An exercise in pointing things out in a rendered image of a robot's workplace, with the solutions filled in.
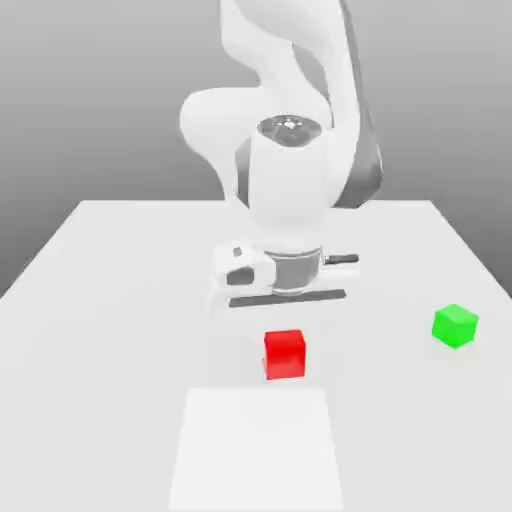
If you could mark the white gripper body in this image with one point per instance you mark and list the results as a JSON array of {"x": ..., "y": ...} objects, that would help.
[{"x": 286, "y": 300}]

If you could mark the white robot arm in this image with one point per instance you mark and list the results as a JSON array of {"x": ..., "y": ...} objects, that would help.
[{"x": 288, "y": 180}]

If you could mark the small red cube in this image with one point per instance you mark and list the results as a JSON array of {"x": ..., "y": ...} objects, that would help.
[{"x": 284, "y": 355}]

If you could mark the small green cube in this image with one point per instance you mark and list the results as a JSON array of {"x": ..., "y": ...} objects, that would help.
[{"x": 454, "y": 326}]

